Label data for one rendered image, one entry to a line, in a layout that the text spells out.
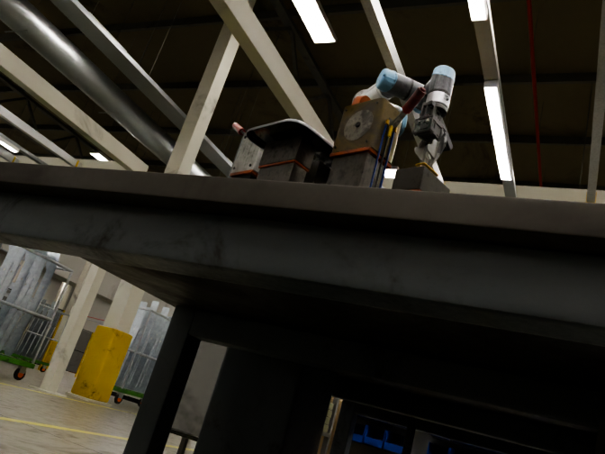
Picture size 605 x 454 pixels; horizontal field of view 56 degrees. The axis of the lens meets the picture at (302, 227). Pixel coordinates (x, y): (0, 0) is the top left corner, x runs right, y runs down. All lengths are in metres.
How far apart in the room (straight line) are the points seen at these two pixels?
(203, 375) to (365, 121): 3.63
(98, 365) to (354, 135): 8.35
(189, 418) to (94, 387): 4.79
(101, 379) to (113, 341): 0.57
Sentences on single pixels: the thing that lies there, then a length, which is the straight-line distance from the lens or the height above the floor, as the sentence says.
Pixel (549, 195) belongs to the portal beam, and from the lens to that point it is 6.53.
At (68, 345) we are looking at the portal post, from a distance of 8.47.
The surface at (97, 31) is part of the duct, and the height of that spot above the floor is 5.16.
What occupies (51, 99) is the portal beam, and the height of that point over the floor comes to 3.35.
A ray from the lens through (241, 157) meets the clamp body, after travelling 1.43.
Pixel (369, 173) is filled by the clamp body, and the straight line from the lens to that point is 1.12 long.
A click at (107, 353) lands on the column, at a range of 9.26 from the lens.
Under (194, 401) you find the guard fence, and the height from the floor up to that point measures 0.41.
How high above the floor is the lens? 0.40
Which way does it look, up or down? 19 degrees up
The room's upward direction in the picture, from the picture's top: 17 degrees clockwise
